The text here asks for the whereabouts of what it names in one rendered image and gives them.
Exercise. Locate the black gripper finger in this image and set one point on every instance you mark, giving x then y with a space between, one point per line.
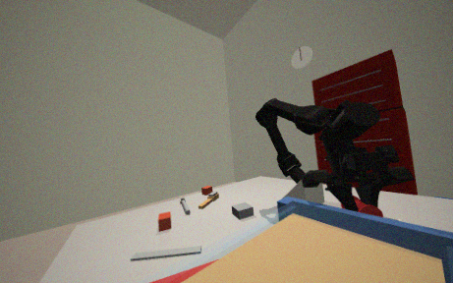
344 193
368 193

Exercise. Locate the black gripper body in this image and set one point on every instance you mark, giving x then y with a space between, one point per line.
393 175

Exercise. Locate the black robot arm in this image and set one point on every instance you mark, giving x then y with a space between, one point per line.
344 124

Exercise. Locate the small reddish-brown block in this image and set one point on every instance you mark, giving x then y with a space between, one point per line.
206 190
164 221

